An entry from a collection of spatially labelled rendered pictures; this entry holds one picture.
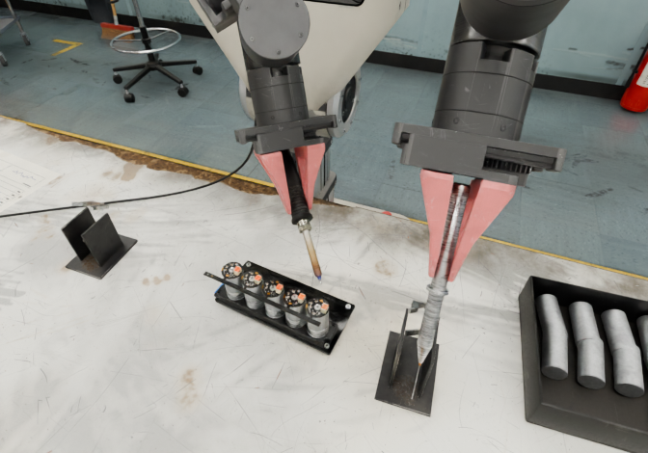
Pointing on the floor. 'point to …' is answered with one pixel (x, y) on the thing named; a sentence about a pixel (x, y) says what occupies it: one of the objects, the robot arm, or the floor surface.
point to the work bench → (186, 219)
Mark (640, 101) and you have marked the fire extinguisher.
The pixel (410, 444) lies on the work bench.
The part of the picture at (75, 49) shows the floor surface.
